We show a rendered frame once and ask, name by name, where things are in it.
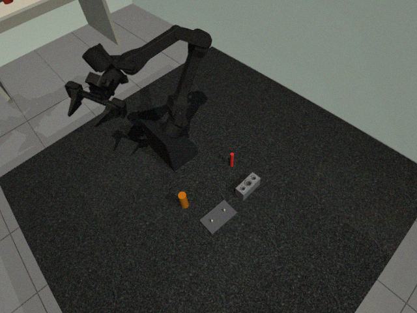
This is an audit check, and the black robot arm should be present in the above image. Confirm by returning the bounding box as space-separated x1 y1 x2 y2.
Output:
82 25 212 139

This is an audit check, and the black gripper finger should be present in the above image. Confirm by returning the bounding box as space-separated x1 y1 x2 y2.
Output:
68 88 82 117
94 103 118 127

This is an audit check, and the orange cylinder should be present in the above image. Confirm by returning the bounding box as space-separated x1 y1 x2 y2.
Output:
178 192 189 209

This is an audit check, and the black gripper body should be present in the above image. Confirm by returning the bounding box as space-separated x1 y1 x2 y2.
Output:
65 81 127 119

